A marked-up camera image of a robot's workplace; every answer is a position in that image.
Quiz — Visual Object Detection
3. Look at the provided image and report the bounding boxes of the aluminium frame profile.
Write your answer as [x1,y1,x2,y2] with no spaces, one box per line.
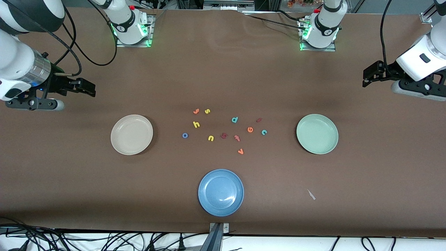
[420,0,446,24]

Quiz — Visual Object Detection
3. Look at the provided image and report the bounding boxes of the metal mount bracket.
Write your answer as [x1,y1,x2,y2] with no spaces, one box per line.
[209,222,230,233]

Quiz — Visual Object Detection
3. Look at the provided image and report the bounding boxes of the blue plate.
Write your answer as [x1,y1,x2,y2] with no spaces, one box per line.
[198,169,245,217]

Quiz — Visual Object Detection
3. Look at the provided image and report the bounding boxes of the brown table cover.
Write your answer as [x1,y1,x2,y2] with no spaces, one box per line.
[0,6,446,238]

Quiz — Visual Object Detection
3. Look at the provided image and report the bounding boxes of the beige brown plate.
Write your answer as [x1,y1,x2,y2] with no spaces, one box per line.
[110,114,154,155]

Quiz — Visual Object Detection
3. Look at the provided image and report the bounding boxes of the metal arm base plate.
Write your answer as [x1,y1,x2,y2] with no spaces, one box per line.
[299,19,337,52]
[115,14,154,47]

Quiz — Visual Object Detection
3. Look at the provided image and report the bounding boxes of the grey camera mount pole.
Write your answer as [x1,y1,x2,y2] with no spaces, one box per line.
[199,223,224,251]

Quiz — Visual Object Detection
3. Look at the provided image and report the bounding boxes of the orange flowers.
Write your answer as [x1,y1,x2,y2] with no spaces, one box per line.
[287,0,323,8]

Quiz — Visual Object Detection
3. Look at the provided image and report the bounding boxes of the green plate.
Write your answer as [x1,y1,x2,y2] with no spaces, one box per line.
[296,114,339,155]

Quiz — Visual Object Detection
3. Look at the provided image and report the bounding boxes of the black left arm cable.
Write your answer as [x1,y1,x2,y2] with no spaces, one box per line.
[381,0,401,68]

